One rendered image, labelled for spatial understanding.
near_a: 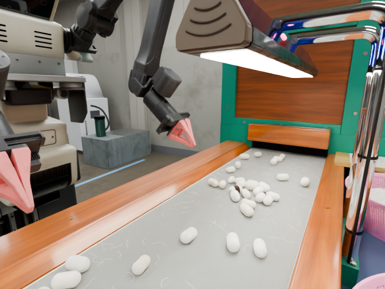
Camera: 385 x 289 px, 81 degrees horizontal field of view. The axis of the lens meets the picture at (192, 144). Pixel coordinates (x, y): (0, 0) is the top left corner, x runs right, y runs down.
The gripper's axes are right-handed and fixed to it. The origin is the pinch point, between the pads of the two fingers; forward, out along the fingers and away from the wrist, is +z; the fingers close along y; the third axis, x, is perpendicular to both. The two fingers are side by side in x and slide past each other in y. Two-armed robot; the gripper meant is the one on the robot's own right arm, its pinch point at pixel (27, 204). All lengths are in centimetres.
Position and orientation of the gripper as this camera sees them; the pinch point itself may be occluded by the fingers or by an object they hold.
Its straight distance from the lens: 36.2
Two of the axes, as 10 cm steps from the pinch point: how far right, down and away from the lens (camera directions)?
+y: 5.5, -2.0, 8.1
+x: -5.4, 6.6, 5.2
